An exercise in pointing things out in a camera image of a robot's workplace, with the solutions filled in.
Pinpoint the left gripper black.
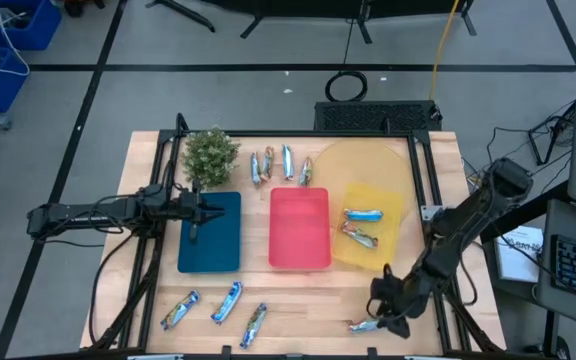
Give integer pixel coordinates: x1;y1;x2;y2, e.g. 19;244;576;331
176;179;227;245

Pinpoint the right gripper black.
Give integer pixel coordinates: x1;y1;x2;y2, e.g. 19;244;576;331
370;274;427;340

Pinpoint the blue silver granola bar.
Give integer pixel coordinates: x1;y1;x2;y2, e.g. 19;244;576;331
348;318;384;335
281;144;296;182
249;151;263;188

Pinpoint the yellow plastic bin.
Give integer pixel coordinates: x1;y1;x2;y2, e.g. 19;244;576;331
331;182;406;272

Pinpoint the blue white granola bar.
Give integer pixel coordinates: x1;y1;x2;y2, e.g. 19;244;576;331
210;280;244;326

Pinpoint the brown silver granola bar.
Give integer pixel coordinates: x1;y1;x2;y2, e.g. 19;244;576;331
340;221;380;250

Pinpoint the blue yellow granola bar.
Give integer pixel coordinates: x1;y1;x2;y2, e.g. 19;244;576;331
160;290;201;332

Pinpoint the green brown granola bar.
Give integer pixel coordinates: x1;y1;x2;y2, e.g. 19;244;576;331
298;156;314;188

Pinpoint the blue green granola bar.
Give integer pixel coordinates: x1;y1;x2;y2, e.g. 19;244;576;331
239;302;269;350

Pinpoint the blue plastic bin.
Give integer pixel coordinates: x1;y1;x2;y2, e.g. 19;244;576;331
176;191;243;275

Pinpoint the small green artificial plant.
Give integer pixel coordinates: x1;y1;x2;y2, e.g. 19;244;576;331
181;126;242;191

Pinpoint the pink plastic bin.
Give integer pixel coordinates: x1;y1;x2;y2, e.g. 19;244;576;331
268;186;333;271

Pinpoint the white paper booklet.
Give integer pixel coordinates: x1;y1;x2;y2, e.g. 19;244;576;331
494;224;545;285

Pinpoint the round yellow mesh mat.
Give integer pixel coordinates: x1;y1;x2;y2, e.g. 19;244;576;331
311;139;418;221

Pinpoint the black perforated computer case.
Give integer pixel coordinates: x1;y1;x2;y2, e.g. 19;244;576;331
313;99;443;133

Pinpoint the black stand leg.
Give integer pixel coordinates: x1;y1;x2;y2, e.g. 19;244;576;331
145;0;217;34

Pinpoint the grey desk with keyboard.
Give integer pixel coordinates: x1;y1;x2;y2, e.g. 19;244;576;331
535;198;576;335

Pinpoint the black room divider screen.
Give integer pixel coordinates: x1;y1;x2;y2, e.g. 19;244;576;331
202;0;478;46

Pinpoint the black aluminium table frame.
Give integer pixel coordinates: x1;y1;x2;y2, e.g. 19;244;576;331
87;112;507;360

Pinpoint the coiled black cable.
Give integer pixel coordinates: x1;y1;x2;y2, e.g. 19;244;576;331
324;17;369;104

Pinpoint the black cable bundle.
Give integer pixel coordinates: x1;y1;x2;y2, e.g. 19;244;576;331
485;97;576;166

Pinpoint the yellow cable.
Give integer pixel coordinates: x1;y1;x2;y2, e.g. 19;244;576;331
428;0;462;101

